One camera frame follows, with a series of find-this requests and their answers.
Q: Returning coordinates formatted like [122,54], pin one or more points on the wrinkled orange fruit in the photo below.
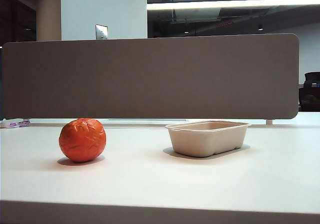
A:
[82,140]

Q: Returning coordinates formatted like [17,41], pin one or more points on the beige paper lunchbox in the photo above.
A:
[208,140]

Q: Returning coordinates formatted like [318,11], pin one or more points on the brown fabric desk divider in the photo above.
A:
[150,78]

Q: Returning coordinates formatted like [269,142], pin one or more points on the long ceiling light strip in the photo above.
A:
[232,3]

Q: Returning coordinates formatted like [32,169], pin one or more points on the purple and white small packet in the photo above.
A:
[15,123]

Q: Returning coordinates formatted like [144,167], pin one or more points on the black round container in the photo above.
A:
[310,91]

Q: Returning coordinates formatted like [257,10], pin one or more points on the metal wall plate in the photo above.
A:
[101,31]

